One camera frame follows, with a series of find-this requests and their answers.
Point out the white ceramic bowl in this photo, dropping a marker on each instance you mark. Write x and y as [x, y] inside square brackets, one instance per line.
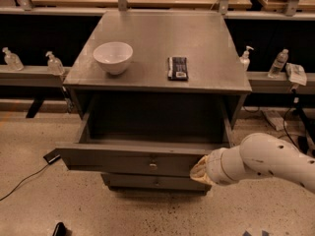
[113, 57]

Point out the black power adapter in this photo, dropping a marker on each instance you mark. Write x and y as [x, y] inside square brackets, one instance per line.
[52, 157]

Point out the grey drawer cabinet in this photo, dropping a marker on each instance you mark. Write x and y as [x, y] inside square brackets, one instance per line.
[202, 37]

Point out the clear plastic water bottle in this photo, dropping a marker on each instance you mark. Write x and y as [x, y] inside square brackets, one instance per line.
[278, 64]

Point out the crumpled packet on rail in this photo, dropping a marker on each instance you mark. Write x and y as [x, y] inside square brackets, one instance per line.
[296, 74]

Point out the clear pump bottle far left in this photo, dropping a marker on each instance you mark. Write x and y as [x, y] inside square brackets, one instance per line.
[12, 60]

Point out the beige padded gripper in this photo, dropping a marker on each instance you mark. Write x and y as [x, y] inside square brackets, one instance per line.
[214, 166]

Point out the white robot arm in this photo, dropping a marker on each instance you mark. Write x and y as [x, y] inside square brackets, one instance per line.
[258, 156]

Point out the clear pump bottle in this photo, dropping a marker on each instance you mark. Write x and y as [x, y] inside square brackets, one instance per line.
[12, 60]
[244, 58]
[55, 66]

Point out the grey top drawer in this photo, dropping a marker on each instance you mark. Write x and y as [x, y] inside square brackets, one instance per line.
[162, 134]

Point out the grey drawer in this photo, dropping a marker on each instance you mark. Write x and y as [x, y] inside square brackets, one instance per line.
[162, 134]
[183, 184]

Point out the grey bottom drawer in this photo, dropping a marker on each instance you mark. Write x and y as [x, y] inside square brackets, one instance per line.
[183, 184]

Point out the clear pump bottle right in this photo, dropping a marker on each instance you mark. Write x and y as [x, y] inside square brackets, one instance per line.
[244, 58]

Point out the black object at floor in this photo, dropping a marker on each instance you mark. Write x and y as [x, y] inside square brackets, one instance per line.
[60, 229]

